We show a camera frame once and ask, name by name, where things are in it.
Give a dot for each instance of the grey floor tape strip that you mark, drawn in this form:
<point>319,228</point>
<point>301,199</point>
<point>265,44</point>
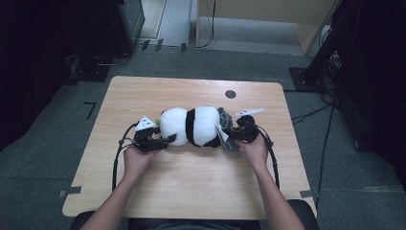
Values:
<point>308,193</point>
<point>70,191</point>

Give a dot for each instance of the panda plush toy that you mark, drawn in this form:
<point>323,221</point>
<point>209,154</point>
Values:
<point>191,126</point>

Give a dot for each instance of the black metal stand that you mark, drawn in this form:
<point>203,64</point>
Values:
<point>306,78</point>

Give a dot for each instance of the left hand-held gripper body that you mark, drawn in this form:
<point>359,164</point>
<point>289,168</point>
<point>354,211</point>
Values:
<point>145,137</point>

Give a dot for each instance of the person's left hand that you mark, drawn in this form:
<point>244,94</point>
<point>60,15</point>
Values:
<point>139,161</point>

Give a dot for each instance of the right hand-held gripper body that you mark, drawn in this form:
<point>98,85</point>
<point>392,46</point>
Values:
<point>247,129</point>

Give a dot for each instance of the grey fuzzy cloth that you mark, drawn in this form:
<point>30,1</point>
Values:
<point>228,119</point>

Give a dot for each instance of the black floor tape mark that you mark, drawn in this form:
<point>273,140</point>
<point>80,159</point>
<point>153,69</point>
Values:
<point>91,110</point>

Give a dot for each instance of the person's dark clothing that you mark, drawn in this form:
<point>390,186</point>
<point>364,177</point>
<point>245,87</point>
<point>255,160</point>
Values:
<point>191,225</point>

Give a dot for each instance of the person's right hand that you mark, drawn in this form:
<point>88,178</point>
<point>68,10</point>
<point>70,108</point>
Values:
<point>255,153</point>

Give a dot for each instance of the black cabinet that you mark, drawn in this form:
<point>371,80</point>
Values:
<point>127,25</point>

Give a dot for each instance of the black floor base plate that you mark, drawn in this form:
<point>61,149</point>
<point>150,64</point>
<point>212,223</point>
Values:
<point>89,72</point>

